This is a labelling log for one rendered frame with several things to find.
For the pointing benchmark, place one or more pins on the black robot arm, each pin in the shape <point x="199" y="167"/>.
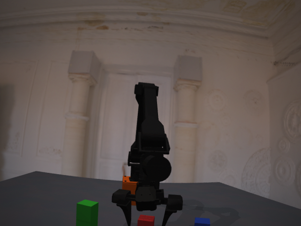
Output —
<point x="147" y="149"/>

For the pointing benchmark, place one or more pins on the green block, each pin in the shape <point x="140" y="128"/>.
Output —
<point x="85" y="223"/>
<point x="87" y="210"/>

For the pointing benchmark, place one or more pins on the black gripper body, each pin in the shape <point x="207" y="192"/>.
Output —
<point x="121" y="196"/>

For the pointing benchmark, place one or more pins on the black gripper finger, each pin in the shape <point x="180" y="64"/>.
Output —
<point x="127" y="211"/>
<point x="167" y="214"/>

